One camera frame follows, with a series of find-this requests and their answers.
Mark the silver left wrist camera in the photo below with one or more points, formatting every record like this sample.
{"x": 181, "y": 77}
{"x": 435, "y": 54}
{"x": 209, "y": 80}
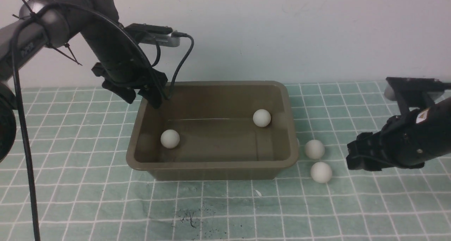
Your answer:
{"x": 152, "y": 34}

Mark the olive green plastic bin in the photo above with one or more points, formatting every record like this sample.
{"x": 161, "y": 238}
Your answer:
{"x": 218, "y": 138}

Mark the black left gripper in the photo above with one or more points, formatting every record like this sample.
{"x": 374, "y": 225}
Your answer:
{"x": 122, "y": 63}

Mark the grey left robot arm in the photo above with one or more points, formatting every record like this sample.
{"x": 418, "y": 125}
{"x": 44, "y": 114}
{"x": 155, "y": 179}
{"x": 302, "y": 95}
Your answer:
{"x": 43, "y": 23}

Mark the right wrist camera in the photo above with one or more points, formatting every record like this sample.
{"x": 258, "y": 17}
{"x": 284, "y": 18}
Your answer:
{"x": 419, "y": 93}

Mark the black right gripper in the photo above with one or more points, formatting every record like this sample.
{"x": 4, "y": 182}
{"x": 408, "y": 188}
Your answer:
{"x": 421, "y": 133}

